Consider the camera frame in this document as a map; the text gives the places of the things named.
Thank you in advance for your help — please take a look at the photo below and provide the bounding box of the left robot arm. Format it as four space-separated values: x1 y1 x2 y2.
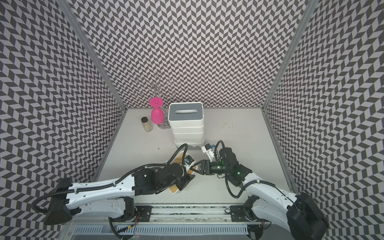
43 163 195 226

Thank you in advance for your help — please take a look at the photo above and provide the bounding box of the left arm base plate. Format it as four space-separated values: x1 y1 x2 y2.
112 206 153 223

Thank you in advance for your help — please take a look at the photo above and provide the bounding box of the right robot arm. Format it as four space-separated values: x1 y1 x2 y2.
195 144 330 240

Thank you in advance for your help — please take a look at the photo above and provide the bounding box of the pink plastic goblet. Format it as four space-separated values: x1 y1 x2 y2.
149 97 165 125

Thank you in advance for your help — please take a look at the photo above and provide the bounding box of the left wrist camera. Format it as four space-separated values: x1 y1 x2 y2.
182 155 195 166

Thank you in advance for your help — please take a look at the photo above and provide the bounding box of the all white tissue box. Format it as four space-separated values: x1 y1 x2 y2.
176 143 204 148

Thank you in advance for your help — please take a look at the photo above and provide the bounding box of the grey lid tissue box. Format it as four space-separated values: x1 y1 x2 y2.
168 102 204 128
174 133 204 143

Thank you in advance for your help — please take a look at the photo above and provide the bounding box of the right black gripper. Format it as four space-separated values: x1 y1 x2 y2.
192 160 231 177

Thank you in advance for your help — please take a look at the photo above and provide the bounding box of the chrome wire cup rack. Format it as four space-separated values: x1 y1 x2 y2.
134 72 174 130

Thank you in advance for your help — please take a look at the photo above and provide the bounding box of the right black cable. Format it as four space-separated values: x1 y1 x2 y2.
213 140 295 205

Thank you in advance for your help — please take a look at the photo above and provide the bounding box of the aluminium mounting rail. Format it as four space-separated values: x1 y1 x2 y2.
68 203 319 226

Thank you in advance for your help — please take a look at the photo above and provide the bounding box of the small glass spice jar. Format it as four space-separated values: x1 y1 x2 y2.
141 117 153 133

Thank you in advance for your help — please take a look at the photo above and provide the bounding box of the left black corrugated cable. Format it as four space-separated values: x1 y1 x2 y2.
31 143 190 240

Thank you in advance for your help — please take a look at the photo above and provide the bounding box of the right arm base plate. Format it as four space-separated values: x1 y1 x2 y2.
224 205 270 225

